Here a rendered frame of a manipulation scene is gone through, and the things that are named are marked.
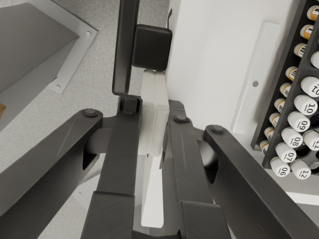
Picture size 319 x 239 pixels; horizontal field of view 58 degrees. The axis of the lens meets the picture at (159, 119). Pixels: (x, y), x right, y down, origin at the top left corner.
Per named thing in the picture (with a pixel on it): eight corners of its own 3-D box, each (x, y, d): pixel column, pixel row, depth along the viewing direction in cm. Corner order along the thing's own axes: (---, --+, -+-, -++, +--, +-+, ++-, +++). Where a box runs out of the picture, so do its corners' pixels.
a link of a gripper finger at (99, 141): (135, 160, 14) (73, 153, 14) (138, 116, 19) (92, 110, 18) (138, 134, 13) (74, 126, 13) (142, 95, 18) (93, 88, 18)
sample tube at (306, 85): (289, 60, 24) (317, 78, 20) (300, 68, 24) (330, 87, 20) (279, 73, 25) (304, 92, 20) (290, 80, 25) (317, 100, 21)
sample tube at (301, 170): (273, 149, 28) (294, 179, 24) (277, 138, 27) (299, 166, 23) (285, 151, 28) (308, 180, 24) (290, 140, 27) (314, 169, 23)
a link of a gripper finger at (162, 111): (155, 107, 15) (170, 109, 15) (154, 68, 21) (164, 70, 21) (147, 156, 16) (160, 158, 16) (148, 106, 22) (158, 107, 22)
